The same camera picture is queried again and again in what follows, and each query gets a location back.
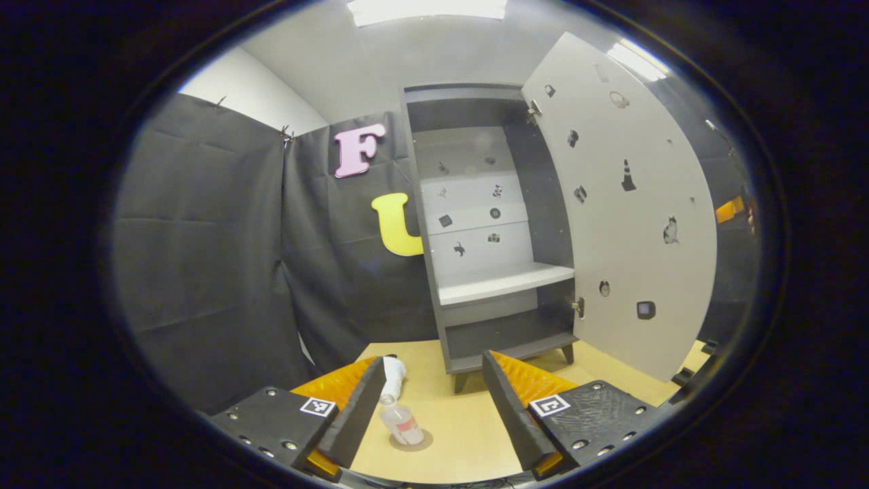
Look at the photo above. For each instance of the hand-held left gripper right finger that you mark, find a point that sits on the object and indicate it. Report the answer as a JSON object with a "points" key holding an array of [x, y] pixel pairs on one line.
{"points": [[512, 421]]}

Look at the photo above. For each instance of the round brown coaster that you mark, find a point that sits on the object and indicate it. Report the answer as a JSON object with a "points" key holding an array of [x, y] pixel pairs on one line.
{"points": [[426, 442]]}

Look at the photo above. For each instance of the grey cabinet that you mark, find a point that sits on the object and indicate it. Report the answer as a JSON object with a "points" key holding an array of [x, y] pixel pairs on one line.
{"points": [[543, 204]]}

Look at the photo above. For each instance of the narrow ceiling light panel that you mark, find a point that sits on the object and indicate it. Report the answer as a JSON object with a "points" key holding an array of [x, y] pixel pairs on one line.
{"points": [[638, 60]]}

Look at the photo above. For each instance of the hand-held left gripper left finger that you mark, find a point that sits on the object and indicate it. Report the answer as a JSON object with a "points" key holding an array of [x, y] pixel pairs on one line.
{"points": [[356, 421]]}

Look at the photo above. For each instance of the metal cabinet hinge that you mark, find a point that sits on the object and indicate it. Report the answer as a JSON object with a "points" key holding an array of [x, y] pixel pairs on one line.
{"points": [[578, 307], [534, 109]]}

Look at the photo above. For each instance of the light grey cabinet door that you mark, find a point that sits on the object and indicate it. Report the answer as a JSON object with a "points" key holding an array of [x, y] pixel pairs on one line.
{"points": [[631, 258]]}

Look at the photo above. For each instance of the clear bottle with pink label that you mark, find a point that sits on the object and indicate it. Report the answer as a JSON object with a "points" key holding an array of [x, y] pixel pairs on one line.
{"points": [[404, 424]]}

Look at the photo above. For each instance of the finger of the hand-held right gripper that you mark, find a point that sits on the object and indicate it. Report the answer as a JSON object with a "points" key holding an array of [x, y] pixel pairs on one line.
{"points": [[730, 209]]}

